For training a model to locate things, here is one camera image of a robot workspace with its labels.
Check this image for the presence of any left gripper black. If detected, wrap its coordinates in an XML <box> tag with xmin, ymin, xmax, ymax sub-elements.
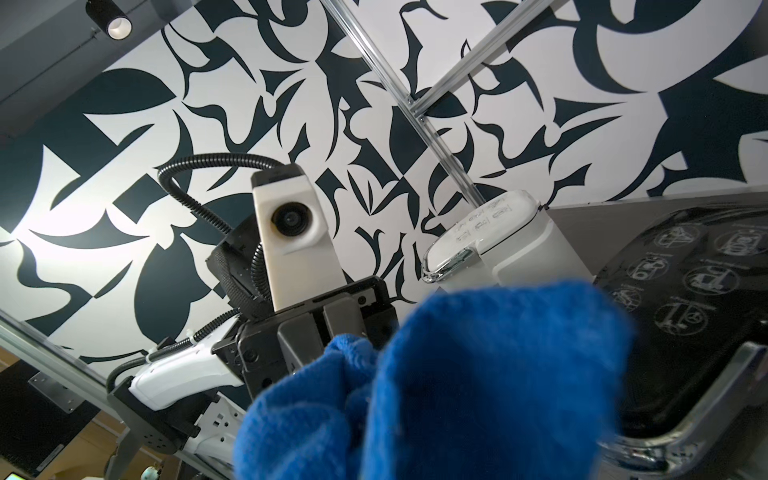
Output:
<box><xmin>212</xmin><ymin>276</ymin><xmax>399</xmax><ymax>399</ymax></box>

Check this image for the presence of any blue cloth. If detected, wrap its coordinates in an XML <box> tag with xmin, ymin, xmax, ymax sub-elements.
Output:
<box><xmin>233</xmin><ymin>281</ymin><xmax>634</xmax><ymax>479</ymax></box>

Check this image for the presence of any black coffee machine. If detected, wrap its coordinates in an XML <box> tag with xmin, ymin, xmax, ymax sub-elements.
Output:
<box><xmin>595</xmin><ymin>204</ymin><xmax>767</xmax><ymax>479</ymax></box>

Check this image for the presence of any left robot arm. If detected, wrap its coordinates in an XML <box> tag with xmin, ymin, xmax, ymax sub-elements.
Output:
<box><xmin>106</xmin><ymin>153</ymin><xmax>399</xmax><ymax>463</ymax></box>

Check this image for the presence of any white coffee machine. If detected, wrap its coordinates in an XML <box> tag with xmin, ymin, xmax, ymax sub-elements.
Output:
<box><xmin>421</xmin><ymin>190</ymin><xmax>594</xmax><ymax>292</ymax></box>

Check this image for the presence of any ceiling spot lamp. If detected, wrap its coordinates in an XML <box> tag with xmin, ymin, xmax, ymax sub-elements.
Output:
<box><xmin>85</xmin><ymin>0</ymin><xmax>133</xmax><ymax>41</ymax></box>

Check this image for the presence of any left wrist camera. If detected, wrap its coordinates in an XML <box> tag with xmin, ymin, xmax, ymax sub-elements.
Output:
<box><xmin>251</xmin><ymin>164</ymin><xmax>346</xmax><ymax>311</ymax></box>

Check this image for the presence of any aluminium cage frame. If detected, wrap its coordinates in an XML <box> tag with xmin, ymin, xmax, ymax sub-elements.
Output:
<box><xmin>0</xmin><ymin>0</ymin><xmax>556</xmax><ymax>421</ymax></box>

